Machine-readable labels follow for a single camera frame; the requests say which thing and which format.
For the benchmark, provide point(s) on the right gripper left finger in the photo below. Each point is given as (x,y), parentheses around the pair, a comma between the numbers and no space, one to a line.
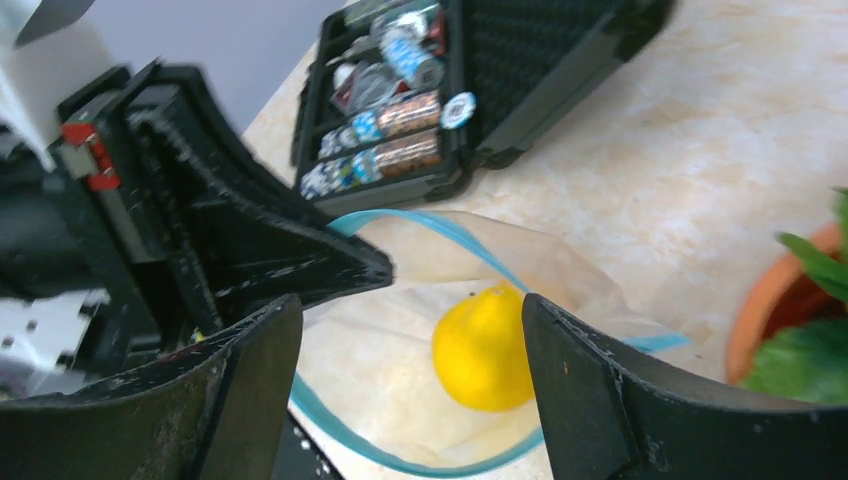
(213,410)

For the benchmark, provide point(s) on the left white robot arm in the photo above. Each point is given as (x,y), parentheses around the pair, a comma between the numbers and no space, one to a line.
(47,44)

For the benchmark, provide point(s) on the white blue poker chip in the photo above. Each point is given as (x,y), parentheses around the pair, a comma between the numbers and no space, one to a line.
(458,111)

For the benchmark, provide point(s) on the orange plastic basket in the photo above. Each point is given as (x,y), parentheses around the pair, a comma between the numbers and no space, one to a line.
(785,296)

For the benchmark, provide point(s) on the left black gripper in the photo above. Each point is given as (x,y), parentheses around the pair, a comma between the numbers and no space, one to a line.
(100,267)

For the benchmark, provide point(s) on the clear zip top bag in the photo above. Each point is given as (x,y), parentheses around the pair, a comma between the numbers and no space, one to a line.
(429,375)

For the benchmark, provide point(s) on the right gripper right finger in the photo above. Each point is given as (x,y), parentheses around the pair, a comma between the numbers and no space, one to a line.
(609,411)

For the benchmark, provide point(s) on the yellow orange peach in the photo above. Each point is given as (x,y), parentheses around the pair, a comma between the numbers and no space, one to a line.
(479,353)

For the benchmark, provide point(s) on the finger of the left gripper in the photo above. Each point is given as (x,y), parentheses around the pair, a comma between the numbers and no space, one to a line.
(239,237)

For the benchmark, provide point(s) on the black poker chip case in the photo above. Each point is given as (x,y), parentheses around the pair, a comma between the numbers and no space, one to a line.
(407,99)

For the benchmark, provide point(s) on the white radish with leaves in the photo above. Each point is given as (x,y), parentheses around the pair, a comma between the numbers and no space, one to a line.
(809,362)

